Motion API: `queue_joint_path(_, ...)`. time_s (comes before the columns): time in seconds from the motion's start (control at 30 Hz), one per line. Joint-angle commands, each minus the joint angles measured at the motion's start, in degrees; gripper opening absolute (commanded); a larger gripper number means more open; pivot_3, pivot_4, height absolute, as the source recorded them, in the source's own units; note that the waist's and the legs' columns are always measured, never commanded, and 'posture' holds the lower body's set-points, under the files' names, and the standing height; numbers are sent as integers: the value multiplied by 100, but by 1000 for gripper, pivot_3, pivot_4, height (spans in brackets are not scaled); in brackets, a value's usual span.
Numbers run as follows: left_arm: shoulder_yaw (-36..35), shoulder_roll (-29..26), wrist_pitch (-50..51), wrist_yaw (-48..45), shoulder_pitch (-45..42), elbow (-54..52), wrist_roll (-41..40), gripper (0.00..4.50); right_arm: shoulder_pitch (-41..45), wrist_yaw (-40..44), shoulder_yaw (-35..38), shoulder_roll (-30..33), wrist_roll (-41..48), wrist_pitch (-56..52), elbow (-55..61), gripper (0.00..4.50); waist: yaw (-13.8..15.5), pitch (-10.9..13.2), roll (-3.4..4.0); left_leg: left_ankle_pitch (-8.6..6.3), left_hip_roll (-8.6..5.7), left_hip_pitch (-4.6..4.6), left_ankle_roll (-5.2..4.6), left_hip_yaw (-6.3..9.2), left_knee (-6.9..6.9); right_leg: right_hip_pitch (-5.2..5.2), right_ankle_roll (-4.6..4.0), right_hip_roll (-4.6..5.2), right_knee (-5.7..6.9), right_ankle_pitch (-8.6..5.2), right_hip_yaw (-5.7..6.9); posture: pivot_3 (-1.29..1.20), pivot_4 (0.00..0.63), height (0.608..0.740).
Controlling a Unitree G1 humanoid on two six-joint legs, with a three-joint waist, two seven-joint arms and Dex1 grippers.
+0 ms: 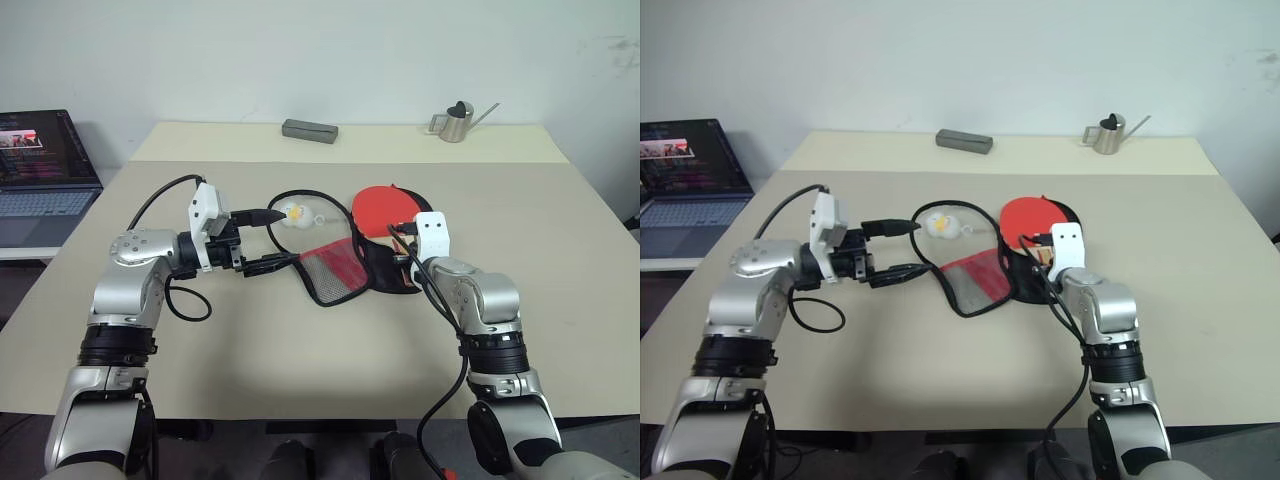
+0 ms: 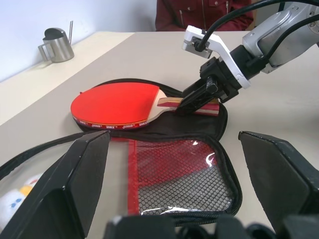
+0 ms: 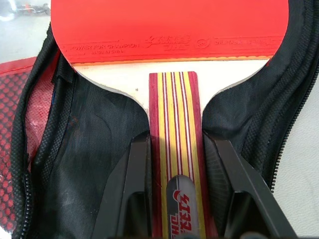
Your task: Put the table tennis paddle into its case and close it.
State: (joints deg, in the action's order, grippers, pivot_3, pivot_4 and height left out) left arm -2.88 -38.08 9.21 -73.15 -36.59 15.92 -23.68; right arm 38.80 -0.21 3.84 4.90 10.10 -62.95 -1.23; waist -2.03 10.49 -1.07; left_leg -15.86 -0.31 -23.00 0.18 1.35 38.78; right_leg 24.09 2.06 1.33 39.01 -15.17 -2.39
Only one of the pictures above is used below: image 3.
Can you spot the red table tennis paddle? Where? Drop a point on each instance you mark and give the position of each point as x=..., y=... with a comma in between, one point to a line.
x=162, y=25

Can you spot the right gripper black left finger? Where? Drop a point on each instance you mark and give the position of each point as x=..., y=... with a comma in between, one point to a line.
x=134, y=186

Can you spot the red and black paddle case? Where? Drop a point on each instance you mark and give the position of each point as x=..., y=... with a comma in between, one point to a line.
x=87, y=149

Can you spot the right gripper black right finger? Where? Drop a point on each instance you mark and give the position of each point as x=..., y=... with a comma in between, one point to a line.
x=239, y=189

